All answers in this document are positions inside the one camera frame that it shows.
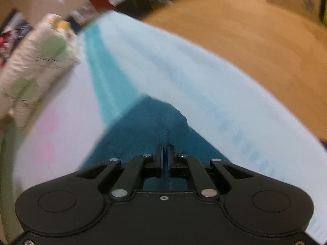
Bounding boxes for floral pillow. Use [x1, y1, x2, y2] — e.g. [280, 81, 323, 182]
[0, 14, 77, 102]
[0, 38, 82, 129]

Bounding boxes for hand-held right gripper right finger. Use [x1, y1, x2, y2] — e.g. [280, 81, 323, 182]
[167, 144, 255, 199]

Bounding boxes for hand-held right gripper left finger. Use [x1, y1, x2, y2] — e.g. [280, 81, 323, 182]
[76, 144, 164, 199]

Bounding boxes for pile of colourful clothes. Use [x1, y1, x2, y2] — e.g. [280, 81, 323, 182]
[0, 9, 34, 67]

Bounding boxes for teal pants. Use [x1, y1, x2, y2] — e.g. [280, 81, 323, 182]
[79, 95, 232, 192]

